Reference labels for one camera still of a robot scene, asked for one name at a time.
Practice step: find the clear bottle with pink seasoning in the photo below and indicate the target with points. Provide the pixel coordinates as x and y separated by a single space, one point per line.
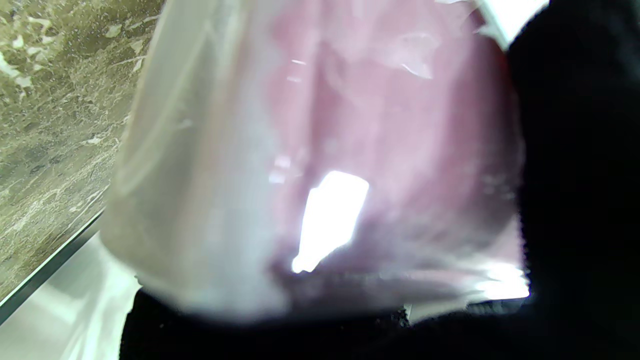
300 125

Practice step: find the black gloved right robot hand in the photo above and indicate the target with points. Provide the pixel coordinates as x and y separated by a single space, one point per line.
580 200

